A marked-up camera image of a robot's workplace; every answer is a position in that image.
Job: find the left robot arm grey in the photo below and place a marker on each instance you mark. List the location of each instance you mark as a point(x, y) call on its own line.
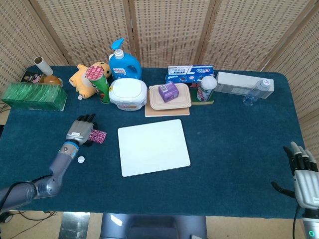
point(57, 164)

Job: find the clear plastic water bottle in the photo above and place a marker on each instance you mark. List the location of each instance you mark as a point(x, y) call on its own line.
point(255, 93)

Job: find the beige lidded food container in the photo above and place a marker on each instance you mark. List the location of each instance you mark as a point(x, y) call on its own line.
point(155, 100)

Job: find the blue pump detergent bottle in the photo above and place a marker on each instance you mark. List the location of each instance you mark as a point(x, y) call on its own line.
point(125, 67)

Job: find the black flat packet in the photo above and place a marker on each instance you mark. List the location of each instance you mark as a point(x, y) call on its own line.
point(31, 77)

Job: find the green sponge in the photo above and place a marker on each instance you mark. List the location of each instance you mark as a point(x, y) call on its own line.
point(194, 95)

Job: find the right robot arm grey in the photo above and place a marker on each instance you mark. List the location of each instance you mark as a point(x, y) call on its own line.
point(311, 225)

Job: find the small purple box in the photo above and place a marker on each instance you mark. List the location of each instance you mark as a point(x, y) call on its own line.
point(169, 92)

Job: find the cardboard tube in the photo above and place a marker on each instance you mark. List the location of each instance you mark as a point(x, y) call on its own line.
point(45, 66)

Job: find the dark blue table cloth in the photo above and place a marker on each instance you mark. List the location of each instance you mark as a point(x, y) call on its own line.
point(224, 154)

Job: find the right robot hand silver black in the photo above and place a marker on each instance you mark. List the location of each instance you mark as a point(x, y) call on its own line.
point(306, 186)

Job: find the tan flat board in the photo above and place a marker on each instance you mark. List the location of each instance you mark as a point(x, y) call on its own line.
point(167, 112)

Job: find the green transparent rectangular box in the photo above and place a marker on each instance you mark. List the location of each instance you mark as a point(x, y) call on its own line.
point(32, 97)

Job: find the pink patterned packet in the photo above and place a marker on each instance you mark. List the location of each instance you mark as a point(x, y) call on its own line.
point(99, 136)

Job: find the shiny metal table leg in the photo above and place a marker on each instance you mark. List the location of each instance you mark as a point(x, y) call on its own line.
point(74, 225)

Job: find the amber round jar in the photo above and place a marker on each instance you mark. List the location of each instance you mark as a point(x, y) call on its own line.
point(52, 80)

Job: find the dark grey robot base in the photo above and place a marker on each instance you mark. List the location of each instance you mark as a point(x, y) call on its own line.
point(152, 227)

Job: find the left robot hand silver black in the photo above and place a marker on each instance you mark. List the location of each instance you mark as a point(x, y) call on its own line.
point(79, 130)

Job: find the white rectangular board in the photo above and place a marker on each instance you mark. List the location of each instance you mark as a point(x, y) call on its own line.
point(153, 148)

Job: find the woven bamboo folding screen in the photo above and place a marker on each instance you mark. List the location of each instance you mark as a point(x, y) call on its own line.
point(169, 30)

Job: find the blue white toothpaste box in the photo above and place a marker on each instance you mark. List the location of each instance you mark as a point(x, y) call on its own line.
point(184, 72)

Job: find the yellow plush toy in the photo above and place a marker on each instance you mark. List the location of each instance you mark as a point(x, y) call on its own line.
point(81, 83)

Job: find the green chips can pink lid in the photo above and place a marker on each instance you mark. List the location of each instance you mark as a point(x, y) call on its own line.
point(99, 84)

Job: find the white capped drink bottle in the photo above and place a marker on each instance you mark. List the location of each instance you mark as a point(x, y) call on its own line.
point(205, 89)

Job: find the black caster wheel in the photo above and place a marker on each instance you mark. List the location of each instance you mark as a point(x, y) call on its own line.
point(6, 217)

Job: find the long white box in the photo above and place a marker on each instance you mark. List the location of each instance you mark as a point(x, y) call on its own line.
point(234, 83)

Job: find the white wet wipes tub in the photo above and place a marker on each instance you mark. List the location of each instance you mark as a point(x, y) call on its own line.
point(127, 93)

